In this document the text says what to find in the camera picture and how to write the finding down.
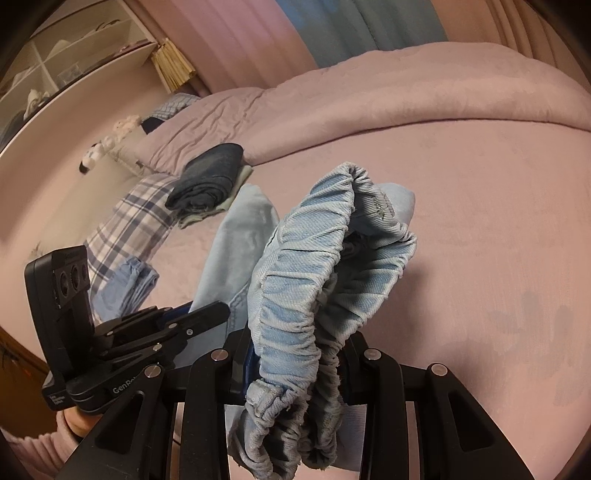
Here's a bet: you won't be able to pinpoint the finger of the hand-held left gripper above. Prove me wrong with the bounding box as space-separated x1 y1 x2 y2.
152 301 232 346
111 302 195 329

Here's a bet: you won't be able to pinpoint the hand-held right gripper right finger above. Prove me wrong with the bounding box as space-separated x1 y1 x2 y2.
339 332 536 480

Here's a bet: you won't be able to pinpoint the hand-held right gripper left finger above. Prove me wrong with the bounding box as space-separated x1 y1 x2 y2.
69 330 253 480

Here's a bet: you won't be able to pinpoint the light blue denim pants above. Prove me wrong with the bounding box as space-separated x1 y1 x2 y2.
191 161 419 479

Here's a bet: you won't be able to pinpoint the person's left forearm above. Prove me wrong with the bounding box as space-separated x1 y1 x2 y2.
0 427 77 468

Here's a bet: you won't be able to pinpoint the person's left hand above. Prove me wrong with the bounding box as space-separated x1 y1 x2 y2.
59 410 100 438

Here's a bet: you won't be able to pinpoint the blue striped cloth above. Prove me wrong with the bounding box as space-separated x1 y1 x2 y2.
92 256 160 325

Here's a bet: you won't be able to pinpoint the plaid pyjama cloth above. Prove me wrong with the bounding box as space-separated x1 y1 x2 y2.
83 174 186 297

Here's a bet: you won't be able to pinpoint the white green folded cloth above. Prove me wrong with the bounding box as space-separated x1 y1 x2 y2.
178 165 254 230

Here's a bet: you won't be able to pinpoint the dark folded jeans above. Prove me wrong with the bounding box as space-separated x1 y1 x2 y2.
165 143 245 211

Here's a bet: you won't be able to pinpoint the black and white plush toy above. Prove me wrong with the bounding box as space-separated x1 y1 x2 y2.
78 142 110 175

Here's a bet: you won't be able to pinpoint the pink bed sheet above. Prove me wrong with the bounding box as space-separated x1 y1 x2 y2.
90 131 591 480

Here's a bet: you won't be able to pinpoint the blue plaid pillow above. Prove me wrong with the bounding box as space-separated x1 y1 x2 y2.
148 92 204 123

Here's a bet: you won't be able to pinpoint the yellow books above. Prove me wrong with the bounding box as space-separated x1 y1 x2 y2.
151 39 197 91

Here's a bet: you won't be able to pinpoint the white shelf cabinet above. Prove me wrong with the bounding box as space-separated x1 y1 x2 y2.
0 0 161 154

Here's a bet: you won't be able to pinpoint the pink folded duvet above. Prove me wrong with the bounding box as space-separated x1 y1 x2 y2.
134 41 591 175

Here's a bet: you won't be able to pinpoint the pink curtain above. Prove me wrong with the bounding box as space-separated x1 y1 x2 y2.
168 0 324 97
480 0 557 62

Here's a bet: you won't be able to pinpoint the blue green curtain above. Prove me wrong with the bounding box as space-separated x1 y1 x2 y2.
272 0 451 69

